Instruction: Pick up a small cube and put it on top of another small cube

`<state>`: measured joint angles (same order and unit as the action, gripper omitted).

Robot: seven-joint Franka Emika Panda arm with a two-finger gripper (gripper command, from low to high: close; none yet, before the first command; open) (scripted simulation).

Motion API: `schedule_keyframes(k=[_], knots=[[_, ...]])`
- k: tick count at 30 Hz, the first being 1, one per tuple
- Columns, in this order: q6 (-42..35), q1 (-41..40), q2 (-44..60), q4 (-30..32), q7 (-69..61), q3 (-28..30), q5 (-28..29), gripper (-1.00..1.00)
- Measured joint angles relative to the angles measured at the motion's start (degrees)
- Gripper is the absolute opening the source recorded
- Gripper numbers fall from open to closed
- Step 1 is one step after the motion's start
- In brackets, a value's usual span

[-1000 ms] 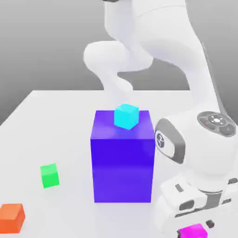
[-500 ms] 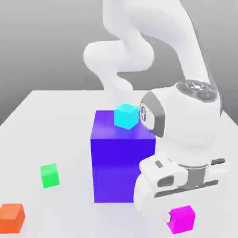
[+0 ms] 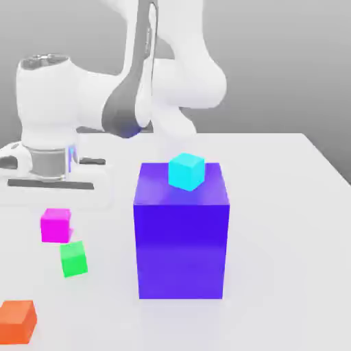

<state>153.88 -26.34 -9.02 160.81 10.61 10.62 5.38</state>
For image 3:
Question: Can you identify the small orange cube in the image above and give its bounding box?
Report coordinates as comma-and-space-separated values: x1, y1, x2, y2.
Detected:
0, 300, 38, 346

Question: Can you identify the small magenta cube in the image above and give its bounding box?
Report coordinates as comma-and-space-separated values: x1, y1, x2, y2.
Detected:
40, 208, 75, 244

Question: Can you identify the small cyan cube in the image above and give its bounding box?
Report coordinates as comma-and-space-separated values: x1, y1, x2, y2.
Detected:
167, 152, 206, 192

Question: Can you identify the large purple box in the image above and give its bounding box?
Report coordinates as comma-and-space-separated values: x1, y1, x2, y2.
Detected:
133, 162, 231, 300

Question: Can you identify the small green cube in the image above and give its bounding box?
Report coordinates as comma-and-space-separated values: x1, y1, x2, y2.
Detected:
59, 240, 89, 278

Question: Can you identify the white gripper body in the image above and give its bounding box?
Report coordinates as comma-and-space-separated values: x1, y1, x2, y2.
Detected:
0, 164, 115, 210

